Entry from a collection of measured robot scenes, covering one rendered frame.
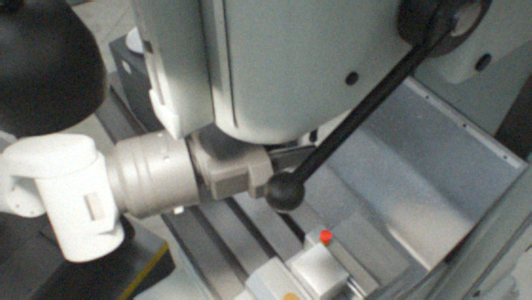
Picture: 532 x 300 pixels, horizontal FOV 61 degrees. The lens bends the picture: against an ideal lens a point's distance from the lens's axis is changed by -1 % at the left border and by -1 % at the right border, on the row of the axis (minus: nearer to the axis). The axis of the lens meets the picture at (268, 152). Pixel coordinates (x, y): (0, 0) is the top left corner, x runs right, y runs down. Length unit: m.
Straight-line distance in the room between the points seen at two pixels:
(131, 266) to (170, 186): 0.96
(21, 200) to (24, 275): 0.72
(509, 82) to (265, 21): 0.54
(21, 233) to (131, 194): 0.93
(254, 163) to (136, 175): 0.12
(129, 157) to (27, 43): 0.24
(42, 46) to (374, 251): 0.60
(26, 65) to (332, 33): 0.17
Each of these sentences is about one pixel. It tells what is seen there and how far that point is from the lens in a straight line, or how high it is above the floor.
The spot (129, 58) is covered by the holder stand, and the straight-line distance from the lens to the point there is 0.87.
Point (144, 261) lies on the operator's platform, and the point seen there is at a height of 0.40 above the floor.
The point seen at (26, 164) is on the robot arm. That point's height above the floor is 1.29.
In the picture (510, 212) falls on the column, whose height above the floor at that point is 0.93.
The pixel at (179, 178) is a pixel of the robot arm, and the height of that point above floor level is 1.26.
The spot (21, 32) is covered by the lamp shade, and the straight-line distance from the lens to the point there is 0.25.
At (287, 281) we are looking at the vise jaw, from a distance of 0.66.
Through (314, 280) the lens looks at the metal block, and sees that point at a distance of 0.64.
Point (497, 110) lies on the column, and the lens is 0.80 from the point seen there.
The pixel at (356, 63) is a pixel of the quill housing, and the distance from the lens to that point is 0.34.
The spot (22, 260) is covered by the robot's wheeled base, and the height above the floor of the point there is 0.59.
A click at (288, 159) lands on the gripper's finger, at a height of 1.24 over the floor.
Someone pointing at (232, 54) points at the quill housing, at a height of 1.44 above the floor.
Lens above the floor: 1.64
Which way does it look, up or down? 51 degrees down
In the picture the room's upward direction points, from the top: straight up
